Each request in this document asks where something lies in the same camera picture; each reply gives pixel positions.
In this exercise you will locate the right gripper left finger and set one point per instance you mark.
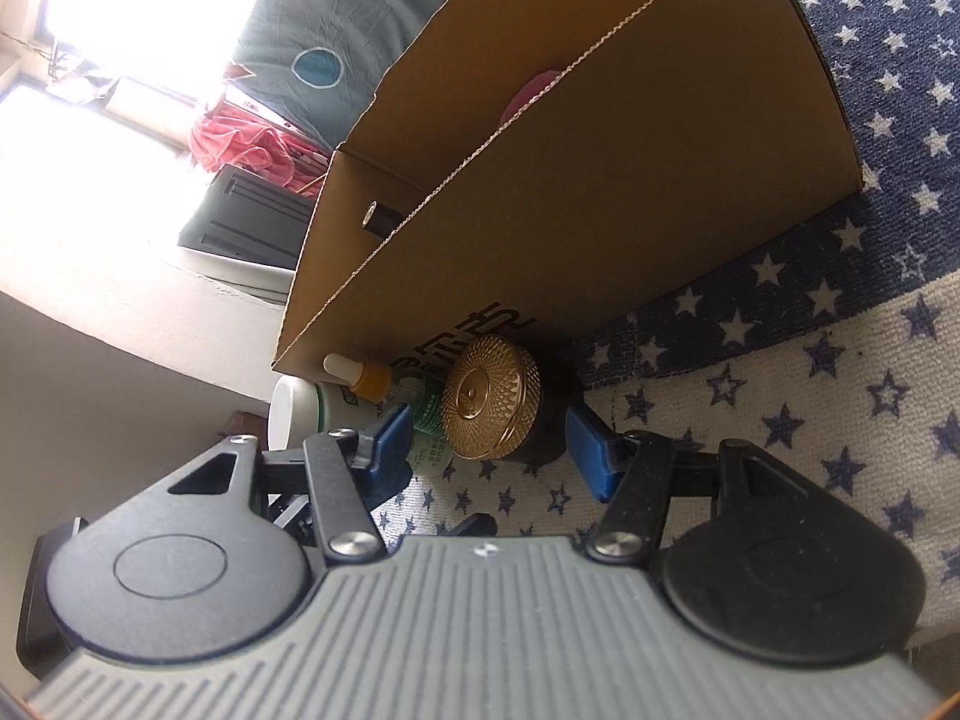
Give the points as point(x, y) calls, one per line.
point(190, 569)

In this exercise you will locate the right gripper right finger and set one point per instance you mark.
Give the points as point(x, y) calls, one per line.
point(747, 552)

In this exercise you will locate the white supplement bottle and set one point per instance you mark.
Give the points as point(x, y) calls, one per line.
point(299, 409)

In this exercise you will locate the green dropper bottle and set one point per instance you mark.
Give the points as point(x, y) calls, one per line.
point(385, 386)

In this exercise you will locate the gold lid dark jar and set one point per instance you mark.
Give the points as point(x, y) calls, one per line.
point(504, 401)

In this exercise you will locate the green black tube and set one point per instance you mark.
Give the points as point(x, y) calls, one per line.
point(382, 220)

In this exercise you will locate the pink silicone bowl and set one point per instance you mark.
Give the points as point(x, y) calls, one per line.
point(527, 93)

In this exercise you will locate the star pattern table cloth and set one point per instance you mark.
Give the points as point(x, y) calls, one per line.
point(835, 346)

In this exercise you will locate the black folded panel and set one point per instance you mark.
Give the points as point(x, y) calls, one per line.
point(247, 218)

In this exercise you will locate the red hanging cloth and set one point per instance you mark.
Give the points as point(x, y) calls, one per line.
point(228, 135)

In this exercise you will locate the brown cardboard box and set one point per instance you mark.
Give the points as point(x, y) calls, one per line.
point(680, 134)

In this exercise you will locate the blue hanging bedsheet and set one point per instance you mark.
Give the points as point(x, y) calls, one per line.
point(317, 63)

